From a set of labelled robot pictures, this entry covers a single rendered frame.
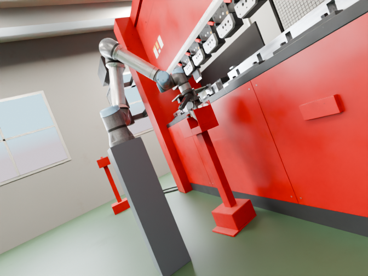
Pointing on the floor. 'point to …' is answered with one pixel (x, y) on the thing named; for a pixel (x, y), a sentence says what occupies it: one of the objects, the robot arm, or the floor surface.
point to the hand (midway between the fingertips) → (197, 120)
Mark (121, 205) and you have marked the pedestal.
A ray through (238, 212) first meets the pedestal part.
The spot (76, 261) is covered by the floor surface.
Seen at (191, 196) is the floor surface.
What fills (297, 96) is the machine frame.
